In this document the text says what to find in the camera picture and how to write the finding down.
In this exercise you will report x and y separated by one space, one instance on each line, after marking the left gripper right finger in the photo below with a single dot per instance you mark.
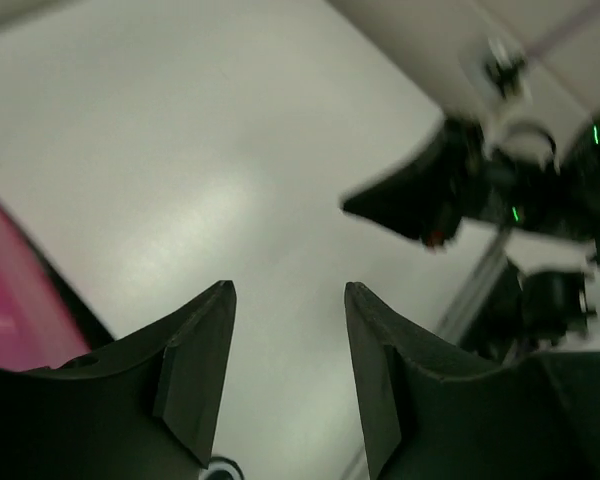
430 410

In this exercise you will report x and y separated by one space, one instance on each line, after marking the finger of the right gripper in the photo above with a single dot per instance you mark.
418 200

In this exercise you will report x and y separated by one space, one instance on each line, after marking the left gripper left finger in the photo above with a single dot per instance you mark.
142 407

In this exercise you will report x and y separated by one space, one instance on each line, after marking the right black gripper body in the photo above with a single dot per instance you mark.
486 178

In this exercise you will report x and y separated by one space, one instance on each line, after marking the pink and teal kids suitcase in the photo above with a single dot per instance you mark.
45 324

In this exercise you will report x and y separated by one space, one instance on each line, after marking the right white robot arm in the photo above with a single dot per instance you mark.
505 312

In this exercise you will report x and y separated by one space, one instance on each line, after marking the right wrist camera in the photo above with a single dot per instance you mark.
498 75

